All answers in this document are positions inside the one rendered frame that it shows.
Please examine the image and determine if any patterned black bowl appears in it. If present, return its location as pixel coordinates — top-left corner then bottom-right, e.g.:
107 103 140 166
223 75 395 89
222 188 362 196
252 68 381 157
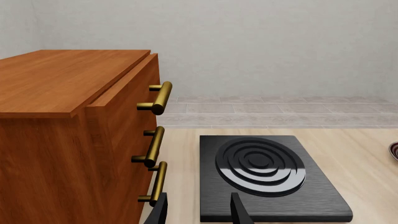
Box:
388 141 398 162

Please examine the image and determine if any brass drawer handle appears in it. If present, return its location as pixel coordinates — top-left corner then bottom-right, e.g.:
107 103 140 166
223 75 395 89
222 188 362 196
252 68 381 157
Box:
136 80 173 116
137 161 169 208
131 125 166 168

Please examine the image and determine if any wooden cabinet drawer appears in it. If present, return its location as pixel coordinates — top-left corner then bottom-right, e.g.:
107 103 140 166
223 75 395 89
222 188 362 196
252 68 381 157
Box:
85 116 160 187
85 158 156 224
85 52 162 143

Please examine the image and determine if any flat black stove plate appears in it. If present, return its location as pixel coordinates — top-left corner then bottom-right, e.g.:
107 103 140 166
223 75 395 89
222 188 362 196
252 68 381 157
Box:
198 134 354 223

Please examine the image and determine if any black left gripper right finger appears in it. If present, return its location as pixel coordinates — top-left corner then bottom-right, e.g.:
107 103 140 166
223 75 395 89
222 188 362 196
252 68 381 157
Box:
230 192 256 224

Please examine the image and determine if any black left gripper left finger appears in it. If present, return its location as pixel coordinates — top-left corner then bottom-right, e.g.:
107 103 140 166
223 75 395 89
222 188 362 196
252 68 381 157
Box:
145 192 169 224

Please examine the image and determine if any wooden cabinet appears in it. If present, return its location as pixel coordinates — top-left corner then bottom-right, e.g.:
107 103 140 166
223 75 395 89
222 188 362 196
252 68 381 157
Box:
0 49 162 224

